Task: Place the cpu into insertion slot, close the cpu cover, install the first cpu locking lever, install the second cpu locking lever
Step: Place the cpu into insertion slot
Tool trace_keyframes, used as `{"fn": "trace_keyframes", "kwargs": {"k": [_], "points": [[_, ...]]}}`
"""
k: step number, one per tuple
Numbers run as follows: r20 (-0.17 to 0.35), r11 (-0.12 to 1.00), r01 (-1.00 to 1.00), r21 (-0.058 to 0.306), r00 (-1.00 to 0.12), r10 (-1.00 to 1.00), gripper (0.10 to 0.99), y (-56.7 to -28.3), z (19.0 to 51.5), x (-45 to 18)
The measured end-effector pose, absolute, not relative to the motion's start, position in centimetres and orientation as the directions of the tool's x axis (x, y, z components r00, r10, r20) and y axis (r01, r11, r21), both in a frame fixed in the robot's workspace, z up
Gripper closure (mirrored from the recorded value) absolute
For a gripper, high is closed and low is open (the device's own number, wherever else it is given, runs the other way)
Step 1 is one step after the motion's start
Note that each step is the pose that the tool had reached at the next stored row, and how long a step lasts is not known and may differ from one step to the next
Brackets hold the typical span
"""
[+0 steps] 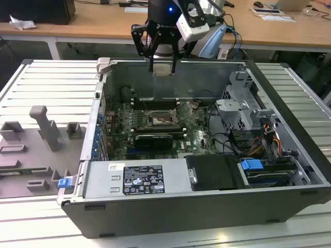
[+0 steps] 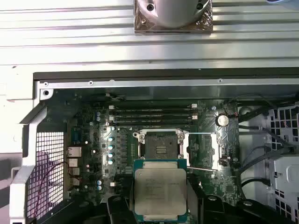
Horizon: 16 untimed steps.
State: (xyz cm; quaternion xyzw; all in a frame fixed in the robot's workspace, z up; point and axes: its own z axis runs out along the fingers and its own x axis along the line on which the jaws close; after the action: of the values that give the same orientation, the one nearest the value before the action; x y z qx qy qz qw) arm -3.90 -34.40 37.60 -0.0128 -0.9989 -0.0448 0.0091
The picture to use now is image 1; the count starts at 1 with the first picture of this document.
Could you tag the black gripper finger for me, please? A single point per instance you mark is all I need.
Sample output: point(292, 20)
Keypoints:
point(139, 38)
point(184, 49)

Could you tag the silver CPU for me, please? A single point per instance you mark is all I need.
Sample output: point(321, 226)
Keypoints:
point(162, 70)

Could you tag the metal locking lever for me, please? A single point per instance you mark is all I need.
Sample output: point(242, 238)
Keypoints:
point(175, 115)
point(143, 103)

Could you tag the CPU socket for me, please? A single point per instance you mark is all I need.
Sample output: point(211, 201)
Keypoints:
point(159, 121)

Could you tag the white paper sheet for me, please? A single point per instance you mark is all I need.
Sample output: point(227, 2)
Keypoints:
point(279, 18)
point(135, 9)

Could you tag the black power adapter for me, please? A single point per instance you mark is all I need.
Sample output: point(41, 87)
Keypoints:
point(125, 4)

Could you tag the small white box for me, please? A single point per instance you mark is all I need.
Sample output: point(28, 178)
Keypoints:
point(224, 54)

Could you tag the grey case latch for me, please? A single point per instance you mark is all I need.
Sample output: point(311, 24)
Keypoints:
point(104, 64)

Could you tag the wooden desk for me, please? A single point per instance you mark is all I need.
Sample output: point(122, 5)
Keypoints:
point(90, 28)

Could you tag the round coin battery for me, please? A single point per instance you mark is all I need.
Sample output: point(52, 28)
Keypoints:
point(195, 104)

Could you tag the metal drive cage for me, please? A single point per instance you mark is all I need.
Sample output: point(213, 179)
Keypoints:
point(232, 108)

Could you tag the green motherboard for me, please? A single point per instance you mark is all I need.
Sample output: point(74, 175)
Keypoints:
point(196, 134)

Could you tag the black computer mouse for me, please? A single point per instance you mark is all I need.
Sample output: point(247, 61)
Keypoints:
point(258, 4)

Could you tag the white flat device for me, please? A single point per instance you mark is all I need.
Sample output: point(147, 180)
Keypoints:
point(267, 11)

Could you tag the black graphics card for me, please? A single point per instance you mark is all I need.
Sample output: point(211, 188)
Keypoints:
point(155, 142)

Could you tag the black computer box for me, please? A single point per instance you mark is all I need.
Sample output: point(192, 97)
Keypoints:
point(38, 10)

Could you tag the silver laptop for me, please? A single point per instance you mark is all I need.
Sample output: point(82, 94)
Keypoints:
point(289, 4)

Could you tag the crumpled white paper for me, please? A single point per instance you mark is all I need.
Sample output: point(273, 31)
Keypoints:
point(23, 23)

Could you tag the black plastic shroud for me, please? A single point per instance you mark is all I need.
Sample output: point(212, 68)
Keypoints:
point(214, 173)

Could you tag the hard disk in blue carrier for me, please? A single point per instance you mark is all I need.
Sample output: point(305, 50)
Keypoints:
point(250, 164)

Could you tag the silver power supply unit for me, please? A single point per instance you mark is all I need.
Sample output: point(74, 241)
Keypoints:
point(103, 180)

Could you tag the grey parts rack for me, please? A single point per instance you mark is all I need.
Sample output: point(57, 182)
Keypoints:
point(31, 160)

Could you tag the blue latch tab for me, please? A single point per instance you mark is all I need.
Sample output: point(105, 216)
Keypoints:
point(64, 183)

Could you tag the black open PC case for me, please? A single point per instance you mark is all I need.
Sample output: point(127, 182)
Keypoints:
point(181, 214)

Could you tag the green RAM stick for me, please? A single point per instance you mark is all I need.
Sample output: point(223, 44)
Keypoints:
point(20, 170)

